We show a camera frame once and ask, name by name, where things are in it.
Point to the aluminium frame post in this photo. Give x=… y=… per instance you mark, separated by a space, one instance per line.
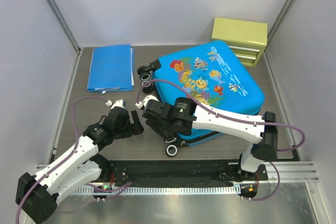
x=60 y=18
x=280 y=17

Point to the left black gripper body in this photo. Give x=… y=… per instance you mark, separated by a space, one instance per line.
x=125 y=131

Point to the left aluminium frame post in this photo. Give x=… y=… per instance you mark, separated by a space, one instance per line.
x=60 y=18

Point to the blue file folder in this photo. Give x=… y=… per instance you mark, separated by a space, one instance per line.
x=111 y=69

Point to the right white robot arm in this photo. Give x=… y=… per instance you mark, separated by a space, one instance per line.
x=171 y=120

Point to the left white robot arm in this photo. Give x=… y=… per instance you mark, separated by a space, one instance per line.
x=38 y=195

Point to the blue suitcase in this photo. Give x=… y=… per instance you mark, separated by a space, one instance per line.
x=211 y=73

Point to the olive green drawer box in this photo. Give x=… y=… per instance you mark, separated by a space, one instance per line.
x=246 y=39

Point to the right aluminium frame post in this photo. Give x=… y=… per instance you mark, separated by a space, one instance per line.
x=280 y=17

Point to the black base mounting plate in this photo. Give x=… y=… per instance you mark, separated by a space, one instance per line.
x=178 y=173

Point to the white slotted cable duct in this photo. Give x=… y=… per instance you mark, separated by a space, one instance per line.
x=142 y=191

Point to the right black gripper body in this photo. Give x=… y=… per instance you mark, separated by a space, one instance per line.
x=162 y=127

